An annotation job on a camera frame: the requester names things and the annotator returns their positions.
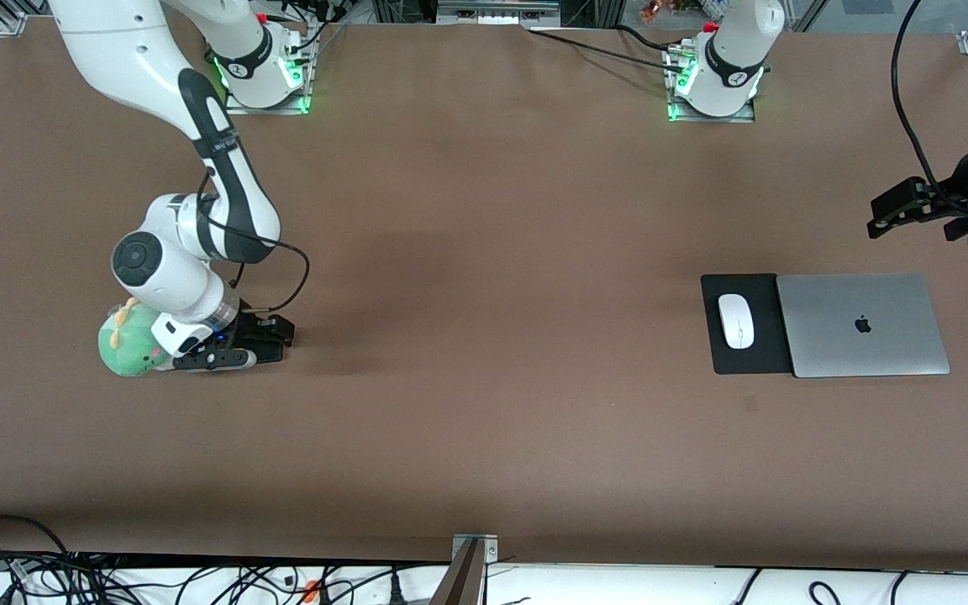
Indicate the metal table edge bracket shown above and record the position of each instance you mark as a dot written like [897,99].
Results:
[471,571]

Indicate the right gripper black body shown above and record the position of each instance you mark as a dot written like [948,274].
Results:
[252,329]

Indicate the green dinosaur plush toy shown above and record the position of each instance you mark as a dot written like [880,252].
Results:
[127,349]

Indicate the silver laptop with apple logo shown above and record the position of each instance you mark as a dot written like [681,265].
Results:
[862,323]

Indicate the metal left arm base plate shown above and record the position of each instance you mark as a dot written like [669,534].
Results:
[702,118]

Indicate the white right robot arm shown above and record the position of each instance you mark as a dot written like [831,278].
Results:
[156,269]

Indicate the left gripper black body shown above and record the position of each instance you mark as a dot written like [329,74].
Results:
[944,204]

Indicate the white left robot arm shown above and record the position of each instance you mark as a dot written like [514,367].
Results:
[736,50]

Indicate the white computer mouse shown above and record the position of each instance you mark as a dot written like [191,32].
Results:
[736,321]

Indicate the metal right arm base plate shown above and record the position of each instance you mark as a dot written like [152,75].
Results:
[265,109]

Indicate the black mouse pad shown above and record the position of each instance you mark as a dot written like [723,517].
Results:
[765,353]

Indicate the metal rack device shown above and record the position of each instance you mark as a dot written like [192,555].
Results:
[497,10]

